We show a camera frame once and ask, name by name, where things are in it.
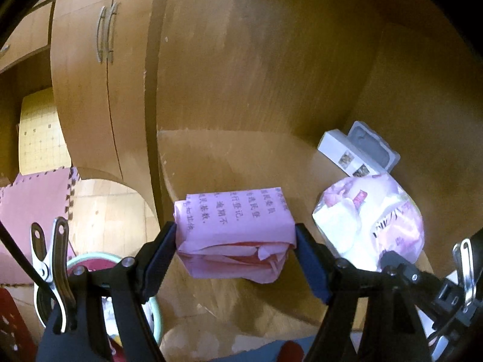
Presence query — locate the wooden cabinet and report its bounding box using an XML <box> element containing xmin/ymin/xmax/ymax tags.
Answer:
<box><xmin>50</xmin><ymin>0</ymin><xmax>160</xmax><ymax>212</ymax></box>

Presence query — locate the white printed plastic bag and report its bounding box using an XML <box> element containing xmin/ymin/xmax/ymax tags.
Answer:
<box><xmin>100</xmin><ymin>295</ymin><xmax>157</xmax><ymax>349</ymax></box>

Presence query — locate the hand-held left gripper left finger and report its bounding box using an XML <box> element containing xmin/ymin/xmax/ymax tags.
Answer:
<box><xmin>70</xmin><ymin>221</ymin><xmax>178</xmax><ymax>362</ymax></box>

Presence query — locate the white plastic tray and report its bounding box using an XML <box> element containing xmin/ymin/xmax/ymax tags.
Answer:
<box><xmin>347</xmin><ymin>121</ymin><xmax>401</xmax><ymax>175</ymax></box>

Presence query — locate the red bin green rim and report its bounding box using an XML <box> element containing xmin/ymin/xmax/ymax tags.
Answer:
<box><xmin>65</xmin><ymin>252</ymin><xmax>165</xmax><ymax>362</ymax></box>

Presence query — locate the metal cabinet door handle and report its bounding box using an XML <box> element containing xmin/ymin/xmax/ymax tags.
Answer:
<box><xmin>96</xmin><ymin>5</ymin><xmax>108</xmax><ymax>63</ymax></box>
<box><xmin>106</xmin><ymin>2</ymin><xmax>120</xmax><ymax>63</ymax></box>

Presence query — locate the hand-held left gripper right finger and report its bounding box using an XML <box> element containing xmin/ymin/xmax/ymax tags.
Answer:
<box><xmin>294</xmin><ymin>222</ymin><xmax>434</xmax><ymax>362</ymax></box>

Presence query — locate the pink white plastic packet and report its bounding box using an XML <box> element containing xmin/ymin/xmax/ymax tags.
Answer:
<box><xmin>312</xmin><ymin>173</ymin><xmax>426</xmax><ymax>273</ymax></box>

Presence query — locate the pink foam mat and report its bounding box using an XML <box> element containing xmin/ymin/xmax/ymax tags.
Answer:
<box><xmin>0</xmin><ymin>166</ymin><xmax>82</xmax><ymax>288</ymax></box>

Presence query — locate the yellow foam mat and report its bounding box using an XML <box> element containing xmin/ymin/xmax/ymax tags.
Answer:
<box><xmin>18</xmin><ymin>86</ymin><xmax>72</xmax><ymax>176</ymax></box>

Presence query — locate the red foam mat piece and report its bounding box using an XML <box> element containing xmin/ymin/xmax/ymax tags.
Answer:
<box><xmin>278</xmin><ymin>340</ymin><xmax>305</xmax><ymax>362</ymax></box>

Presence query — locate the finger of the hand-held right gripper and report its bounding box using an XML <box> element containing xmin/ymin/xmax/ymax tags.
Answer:
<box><xmin>379</xmin><ymin>251</ymin><xmax>448</xmax><ymax>301</ymax></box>

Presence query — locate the pink paper bundle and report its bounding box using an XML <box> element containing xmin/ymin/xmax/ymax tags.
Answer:
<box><xmin>174</xmin><ymin>186</ymin><xmax>299</xmax><ymax>284</ymax></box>

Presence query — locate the metal spring clip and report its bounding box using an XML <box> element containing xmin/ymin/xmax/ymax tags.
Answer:
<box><xmin>452</xmin><ymin>237</ymin><xmax>481</xmax><ymax>308</ymax></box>
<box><xmin>30</xmin><ymin>217</ymin><xmax>78</xmax><ymax>333</ymax></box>

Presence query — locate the wooden corner shelf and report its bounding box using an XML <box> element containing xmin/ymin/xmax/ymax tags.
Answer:
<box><xmin>145</xmin><ymin>0</ymin><xmax>483</xmax><ymax>351</ymax></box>

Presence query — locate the wooden desk with drawers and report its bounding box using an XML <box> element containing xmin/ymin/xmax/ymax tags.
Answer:
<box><xmin>0</xmin><ymin>0</ymin><xmax>54</xmax><ymax>179</ymax></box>

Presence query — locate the white carton box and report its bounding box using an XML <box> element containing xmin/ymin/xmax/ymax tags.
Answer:
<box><xmin>316</xmin><ymin>130</ymin><xmax>379</xmax><ymax>179</ymax></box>

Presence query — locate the red perforated plastic item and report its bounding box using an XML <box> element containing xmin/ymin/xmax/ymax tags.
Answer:
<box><xmin>0</xmin><ymin>288</ymin><xmax>37</xmax><ymax>362</ymax></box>

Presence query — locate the black cable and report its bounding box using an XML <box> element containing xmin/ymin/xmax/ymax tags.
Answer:
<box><xmin>0</xmin><ymin>221</ymin><xmax>52</xmax><ymax>286</ymax></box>

